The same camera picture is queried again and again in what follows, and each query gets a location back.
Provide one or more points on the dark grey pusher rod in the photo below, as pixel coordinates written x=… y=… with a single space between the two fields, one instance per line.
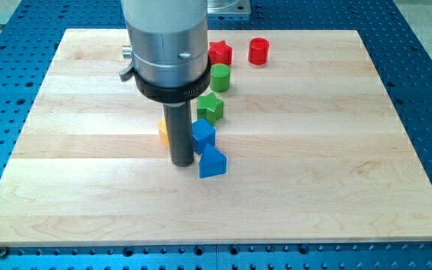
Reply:
x=179 y=131

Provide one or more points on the red star block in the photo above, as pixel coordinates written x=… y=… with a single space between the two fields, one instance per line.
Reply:
x=220 y=53

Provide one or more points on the green star block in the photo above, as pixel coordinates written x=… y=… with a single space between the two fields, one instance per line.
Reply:
x=210 y=108

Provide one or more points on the red cylinder block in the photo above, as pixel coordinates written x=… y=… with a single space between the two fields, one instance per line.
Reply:
x=258 y=51

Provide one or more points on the blue triangle block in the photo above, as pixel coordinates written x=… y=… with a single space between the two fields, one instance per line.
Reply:
x=212 y=162

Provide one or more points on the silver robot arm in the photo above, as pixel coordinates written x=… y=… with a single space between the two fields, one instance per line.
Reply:
x=169 y=62

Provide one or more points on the yellow block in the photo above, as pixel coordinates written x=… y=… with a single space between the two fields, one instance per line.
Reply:
x=162 y=131

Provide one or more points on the black mounting ring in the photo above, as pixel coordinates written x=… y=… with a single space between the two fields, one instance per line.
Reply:
x=174 y=95

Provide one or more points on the light wooden board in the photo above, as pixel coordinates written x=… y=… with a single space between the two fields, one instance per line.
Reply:
x=315 y=153

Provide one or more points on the blue cube block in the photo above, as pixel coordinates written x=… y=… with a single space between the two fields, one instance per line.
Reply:
x=203 y=133

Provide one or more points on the green cylinder block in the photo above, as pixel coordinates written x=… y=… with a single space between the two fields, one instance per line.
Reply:
x=220 y=78

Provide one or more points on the metal base plate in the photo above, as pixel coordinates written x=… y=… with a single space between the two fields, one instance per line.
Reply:
x=229 y=6

